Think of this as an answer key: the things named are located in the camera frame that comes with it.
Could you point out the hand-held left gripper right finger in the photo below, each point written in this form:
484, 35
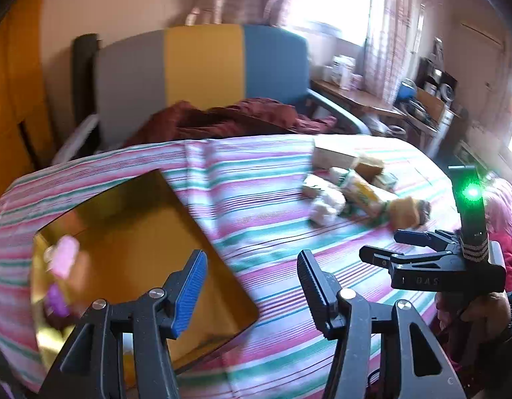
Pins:
316, 295

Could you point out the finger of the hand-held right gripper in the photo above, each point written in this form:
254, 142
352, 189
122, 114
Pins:
422, 239
378, 257

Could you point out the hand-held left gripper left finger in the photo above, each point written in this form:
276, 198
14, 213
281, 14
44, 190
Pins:
193, 289

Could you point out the gold mirror tray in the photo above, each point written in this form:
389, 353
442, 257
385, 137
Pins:
127, 224

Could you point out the person's right hand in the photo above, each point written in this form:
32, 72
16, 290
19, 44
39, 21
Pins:
486, 311

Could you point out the dark grey small object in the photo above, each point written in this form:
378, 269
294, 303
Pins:
424, 212

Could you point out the yellow sponge chunk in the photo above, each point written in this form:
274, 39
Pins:
402, 212

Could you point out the red garment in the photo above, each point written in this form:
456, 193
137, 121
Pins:
509, 259

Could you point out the yellow green long package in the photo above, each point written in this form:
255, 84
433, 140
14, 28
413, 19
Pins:
364, 193

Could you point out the green patterned box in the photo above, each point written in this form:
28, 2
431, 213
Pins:
385, 182

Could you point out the plastic wrapped white item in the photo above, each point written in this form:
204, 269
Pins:
316, 185
328, 210

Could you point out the pink blanket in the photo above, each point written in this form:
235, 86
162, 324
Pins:
503, 208

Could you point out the yellow soap bar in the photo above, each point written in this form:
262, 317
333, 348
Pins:
369, 167

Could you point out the striped blanket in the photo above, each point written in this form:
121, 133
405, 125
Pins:
260, 199

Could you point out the metal stool with items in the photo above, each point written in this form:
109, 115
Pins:
426, 126

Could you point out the pink block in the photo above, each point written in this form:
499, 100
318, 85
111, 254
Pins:
64, 255

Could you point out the cardboard box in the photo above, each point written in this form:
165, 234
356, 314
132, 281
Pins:
430, 104

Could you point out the purple small object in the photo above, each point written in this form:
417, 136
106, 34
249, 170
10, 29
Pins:
57, 301

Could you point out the blue pot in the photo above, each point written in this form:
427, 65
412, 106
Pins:
407, 91

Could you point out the wooden desk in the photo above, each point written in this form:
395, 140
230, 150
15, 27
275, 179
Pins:
355, 99

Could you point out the pink box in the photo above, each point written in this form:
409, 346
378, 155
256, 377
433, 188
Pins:
357, 82

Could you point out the dark red cloth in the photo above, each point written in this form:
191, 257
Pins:
222, 118

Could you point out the white medicine box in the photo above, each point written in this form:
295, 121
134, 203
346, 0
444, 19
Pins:
342, 70

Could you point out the grey yellow blue sofa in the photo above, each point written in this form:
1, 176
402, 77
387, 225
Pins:
198, 70

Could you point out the orange wooden wardrobe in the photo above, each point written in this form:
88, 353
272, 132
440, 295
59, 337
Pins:
19, 91

